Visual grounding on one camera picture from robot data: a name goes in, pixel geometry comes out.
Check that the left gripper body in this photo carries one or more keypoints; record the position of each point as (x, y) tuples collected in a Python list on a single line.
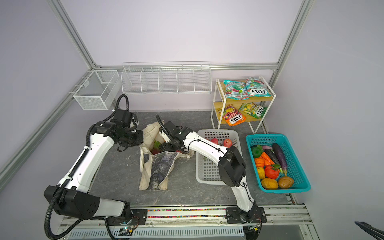
[(132, 139)]

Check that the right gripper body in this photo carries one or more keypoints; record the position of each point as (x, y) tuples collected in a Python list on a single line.
[(169, 147)]

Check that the pink dragon fruit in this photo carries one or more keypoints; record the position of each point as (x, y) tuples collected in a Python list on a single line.
[(157, 146)]

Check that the cream canvas grocery bag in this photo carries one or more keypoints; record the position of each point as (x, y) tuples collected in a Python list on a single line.
[(156, 167)]

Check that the red tomato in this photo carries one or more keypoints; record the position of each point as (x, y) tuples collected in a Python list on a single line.
[(272, 171)]

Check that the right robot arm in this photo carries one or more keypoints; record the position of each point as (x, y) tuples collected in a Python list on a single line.
[(231, 165)]

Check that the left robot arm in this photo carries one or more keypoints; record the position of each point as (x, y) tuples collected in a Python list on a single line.
[(70, 197)]

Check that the orange Fox's candy bag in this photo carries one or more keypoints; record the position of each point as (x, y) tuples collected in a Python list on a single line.
[(231, 115)]

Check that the pink green candy bag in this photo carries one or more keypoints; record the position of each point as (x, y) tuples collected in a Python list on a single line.
[(235, 90)]

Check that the green Fox's candy bag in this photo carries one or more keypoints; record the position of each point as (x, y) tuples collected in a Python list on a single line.
[(253, 110)]

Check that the teal Fox's candy bag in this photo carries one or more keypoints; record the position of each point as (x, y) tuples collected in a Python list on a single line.
[(256, 88)]

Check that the red apple back middle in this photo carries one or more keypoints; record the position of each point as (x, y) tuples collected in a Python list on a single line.
[(215, 141)]

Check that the red apple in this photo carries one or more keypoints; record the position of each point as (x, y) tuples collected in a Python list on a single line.
[(227, 143), (215, 141)]

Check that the white plastic fruit basket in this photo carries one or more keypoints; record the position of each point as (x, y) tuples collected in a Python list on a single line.
[(207, 172)]

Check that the red apple back right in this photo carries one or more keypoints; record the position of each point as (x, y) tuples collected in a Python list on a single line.
[(227, 143)]

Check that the green bell pepper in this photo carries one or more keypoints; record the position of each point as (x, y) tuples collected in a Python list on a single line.
[(257, 151)]

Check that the yellow lemon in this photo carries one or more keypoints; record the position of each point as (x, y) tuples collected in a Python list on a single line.
[(261, 173)]

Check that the orange carrot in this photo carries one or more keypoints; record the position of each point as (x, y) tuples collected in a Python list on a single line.
[(268, 160)]

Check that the yellow orange squash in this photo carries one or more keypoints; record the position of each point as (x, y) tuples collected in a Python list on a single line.
[(269, 184)]

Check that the purple eggplant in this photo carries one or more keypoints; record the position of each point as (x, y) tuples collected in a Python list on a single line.
[(281, 157)]

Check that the brown potato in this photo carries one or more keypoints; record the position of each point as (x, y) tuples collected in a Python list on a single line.
[(285, 182)]

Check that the teal plastic vegetable basket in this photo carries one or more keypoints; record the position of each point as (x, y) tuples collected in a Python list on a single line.
[(295, 170)]

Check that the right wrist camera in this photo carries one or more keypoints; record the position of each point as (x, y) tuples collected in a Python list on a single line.
[(165, 136)]

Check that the small white mesh wall basket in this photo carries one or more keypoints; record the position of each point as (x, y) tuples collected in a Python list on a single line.
[(98, 90)]

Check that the long white wire wall basket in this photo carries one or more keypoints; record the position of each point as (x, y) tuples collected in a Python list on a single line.
[(166, 77)]

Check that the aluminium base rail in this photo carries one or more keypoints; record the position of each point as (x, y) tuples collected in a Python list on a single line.
[(175, 222)]

